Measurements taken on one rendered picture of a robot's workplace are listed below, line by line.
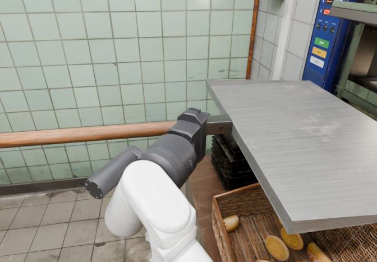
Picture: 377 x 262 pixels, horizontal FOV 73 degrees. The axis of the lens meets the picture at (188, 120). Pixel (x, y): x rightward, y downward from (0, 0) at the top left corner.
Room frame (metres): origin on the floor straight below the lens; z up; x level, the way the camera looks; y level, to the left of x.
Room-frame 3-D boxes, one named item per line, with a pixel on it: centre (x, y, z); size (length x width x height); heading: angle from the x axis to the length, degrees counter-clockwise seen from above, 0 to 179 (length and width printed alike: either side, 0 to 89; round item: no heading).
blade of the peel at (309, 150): (0.52, -0.27, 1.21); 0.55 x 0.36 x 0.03; 8
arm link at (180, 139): (0.40, 0.02, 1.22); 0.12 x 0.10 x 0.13; 153
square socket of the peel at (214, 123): (0.49, -0.05, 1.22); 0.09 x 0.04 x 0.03; 98
